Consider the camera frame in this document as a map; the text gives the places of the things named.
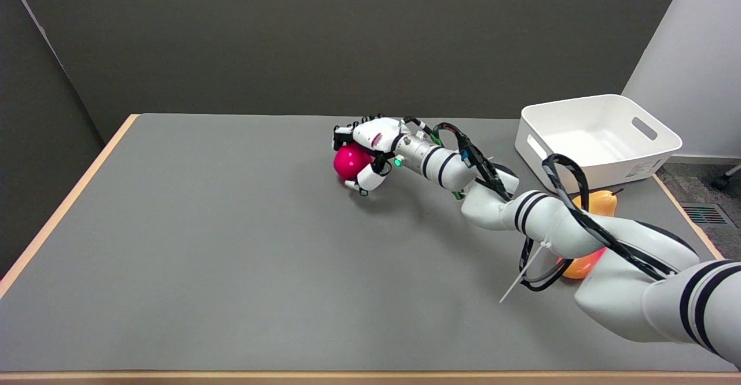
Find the black flat looped cable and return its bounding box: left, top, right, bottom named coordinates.
left=519, top=153, right=679, bottom=292

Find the yellow pear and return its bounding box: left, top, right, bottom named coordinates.
left=570, top=188, right=625, bottom=218

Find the black green braided cable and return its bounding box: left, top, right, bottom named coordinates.
left=404, top=117, right=519, bottom=201

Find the floor vent grille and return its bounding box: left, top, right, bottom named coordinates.
left=681, top=203, right=732, bottom=226

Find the white plastic basket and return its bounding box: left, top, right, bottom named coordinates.
left=515, top=94, right=683, bottom=194

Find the black chair base leg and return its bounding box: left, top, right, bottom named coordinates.
left=711, top=164, right=741, bottom=192

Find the red pomegranate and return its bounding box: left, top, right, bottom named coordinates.
left=333, top=144, right=374, bottom=181

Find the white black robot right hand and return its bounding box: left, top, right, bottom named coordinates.
left=332, top=115, right=407, bottom=196

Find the white zip tie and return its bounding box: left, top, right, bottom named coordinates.
left=499, top=239, right=552, bottom=304

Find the red yellow mango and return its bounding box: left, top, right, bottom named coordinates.
left=557, top=247, right=606, bottom=280

